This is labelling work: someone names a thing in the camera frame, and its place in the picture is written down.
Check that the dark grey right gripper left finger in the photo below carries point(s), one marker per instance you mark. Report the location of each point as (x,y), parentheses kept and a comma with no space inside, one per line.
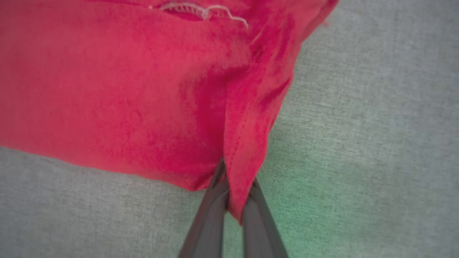
(208,222)

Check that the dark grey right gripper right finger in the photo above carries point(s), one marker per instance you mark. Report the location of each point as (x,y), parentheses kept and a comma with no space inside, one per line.
(261,229)

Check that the red shirt with white trim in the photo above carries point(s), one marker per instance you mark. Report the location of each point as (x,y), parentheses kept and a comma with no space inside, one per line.
(125,89)

